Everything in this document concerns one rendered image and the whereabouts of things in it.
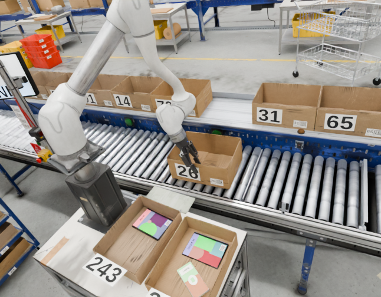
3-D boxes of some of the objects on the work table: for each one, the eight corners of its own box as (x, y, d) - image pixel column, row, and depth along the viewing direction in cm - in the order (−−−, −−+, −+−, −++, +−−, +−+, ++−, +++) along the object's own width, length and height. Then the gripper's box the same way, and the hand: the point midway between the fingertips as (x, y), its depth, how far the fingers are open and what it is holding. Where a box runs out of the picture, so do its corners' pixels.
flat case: (158, 241, 144) (158, 239, 143) (132, 226, 154) (131, 224, 153) (174, 221, 152) (173, 220, 151) (148, 208, 162) (147, 207, 161)
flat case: (217, 270, 129) (217, 268, 128) (181, 255, 138) (181, 253, 137) (229, 245, 138) (228, 243, 137) (194, 233, 146) (194, 231, 145)
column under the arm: (109, 236, 154) (86, 196, 133) (77, 221, 166) (51, 182, 145) (138, 202, 170) (121, 161, 150) (107, 191, 182) (87, 152, 162)
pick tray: (98, 260, 143) (91, 250, 137) (144, 205, 167) (140, 194, 161) (140, 286, 129) (134, 275, 123) (184, 222, 153) (180, 210, 147)
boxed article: (195, 301, 120) (194, 299, 119) (177, 271, 131) (176, 270, 130) (209, 290, 122) (209, 289, 121) (190, 263, 134) (190, 261, 133)
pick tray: (148, 294, 126) (143, 283, 120) (188, 226, 151) (184, 214, 144) (206, 323, 113) (202, 313, 107) (238, 244, 138) (237, 232, 132)
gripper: (181, 130, 165) (199, 160, 175) (167, 149, 153) (187, 180, 163) (191, 128, 161) (209, 159, 171) (177, 147, 149) (197, 180, 159)
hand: (196, 165), depth 166 cm, fingers open, 5 cm apart
